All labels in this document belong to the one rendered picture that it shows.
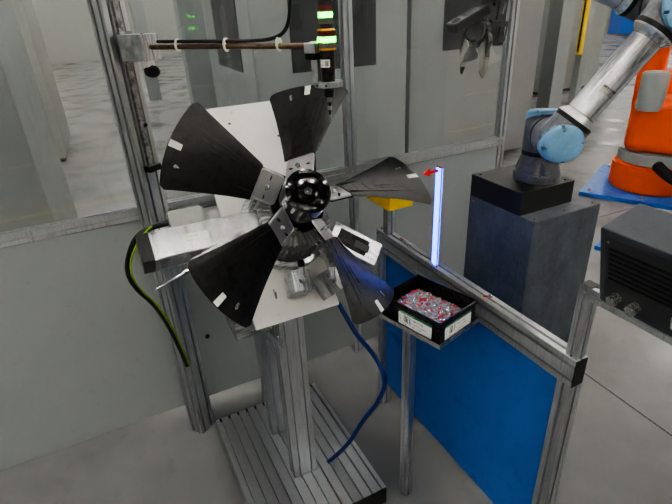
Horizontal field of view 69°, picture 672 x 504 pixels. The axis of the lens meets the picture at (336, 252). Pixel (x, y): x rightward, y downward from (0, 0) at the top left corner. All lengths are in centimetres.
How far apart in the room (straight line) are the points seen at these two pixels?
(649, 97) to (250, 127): 376
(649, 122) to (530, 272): 332
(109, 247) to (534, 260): 149
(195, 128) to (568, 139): 102
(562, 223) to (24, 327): 190
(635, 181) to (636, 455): 303
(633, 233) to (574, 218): 74
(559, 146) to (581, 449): 127
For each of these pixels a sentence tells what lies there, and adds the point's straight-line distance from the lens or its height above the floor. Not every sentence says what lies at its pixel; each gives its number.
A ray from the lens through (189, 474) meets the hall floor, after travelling 221.
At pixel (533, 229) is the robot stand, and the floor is 98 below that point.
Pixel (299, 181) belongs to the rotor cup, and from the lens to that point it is 123.
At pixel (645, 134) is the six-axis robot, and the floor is 54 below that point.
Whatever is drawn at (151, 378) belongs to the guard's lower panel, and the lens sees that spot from 229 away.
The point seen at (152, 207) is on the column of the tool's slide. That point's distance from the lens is 177.
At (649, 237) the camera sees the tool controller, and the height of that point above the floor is 123.
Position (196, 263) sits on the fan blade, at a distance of 113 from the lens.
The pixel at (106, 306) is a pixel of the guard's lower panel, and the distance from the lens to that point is 208.
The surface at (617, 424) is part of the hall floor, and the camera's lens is 249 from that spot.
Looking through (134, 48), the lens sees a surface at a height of 155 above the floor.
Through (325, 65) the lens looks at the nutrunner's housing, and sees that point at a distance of 123.
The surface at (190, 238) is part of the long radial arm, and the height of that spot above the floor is 111.
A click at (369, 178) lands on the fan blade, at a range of 139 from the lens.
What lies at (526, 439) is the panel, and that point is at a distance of 160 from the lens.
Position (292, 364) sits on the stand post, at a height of 60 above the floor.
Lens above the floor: 163
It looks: 27 degrees down
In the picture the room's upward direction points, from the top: 3 degrees counter-clockwise
